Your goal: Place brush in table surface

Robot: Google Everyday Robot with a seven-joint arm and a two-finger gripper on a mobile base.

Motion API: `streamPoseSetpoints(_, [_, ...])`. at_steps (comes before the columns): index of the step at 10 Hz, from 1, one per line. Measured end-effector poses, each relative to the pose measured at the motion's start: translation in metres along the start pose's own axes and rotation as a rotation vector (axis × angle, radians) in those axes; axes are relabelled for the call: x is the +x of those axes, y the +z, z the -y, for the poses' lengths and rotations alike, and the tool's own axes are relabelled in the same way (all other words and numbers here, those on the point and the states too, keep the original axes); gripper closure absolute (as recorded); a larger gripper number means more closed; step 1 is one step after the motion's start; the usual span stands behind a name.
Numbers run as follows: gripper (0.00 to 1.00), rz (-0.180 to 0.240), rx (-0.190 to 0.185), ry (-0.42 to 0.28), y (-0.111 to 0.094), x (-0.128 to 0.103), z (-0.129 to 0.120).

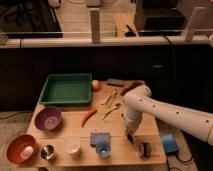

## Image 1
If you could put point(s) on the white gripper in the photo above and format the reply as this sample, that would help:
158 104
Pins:
131 124

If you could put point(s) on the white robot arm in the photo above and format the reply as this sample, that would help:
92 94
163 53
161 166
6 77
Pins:
138 101

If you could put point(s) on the metal spoon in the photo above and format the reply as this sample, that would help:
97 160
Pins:
117 105

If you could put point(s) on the wooden fork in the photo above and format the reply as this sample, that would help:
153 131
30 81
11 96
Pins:
111 100

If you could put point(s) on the wooden spoon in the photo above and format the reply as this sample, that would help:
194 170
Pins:
108 97

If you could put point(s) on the brown sausage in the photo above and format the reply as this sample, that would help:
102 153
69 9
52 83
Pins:
132 86

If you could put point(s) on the red chili pepper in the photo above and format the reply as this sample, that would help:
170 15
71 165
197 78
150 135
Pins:
90 113

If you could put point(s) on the blue sponge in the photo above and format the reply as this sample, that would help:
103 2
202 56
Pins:
96 137

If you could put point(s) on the plastic water bottle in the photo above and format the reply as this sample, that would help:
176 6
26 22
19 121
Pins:
103 149

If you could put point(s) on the dark rectangular block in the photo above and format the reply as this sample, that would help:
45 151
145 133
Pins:
115 82

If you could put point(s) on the blue cylinder object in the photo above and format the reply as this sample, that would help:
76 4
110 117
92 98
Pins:
169 144

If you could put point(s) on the peach fruit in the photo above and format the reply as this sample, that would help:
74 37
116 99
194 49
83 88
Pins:
95 85

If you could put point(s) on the clear plastic cup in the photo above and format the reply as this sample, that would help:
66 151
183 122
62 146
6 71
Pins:
72 145

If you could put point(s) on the green plastic tray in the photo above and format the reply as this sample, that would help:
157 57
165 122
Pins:
67 90

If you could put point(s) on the purple bowl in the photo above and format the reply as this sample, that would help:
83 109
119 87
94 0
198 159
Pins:
48 119

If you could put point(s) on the small metal cup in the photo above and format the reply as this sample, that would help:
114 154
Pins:
47 153

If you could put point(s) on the orange bowl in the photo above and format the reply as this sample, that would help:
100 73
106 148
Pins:
21 149

